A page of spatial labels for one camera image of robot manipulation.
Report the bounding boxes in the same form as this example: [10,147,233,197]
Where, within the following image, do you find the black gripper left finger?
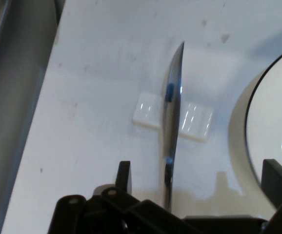
[47,160,185,234]

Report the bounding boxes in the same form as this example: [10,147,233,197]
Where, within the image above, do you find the silver table knife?
[157,41,186,211]

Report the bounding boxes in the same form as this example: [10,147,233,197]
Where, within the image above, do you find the white plate black rim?
[228,43,282,211]

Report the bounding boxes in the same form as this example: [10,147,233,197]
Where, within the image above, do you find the small white cutlery rest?
[132,92,214,142]

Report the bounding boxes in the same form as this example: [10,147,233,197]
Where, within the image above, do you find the aluminium window rail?
[0,0,66,234]

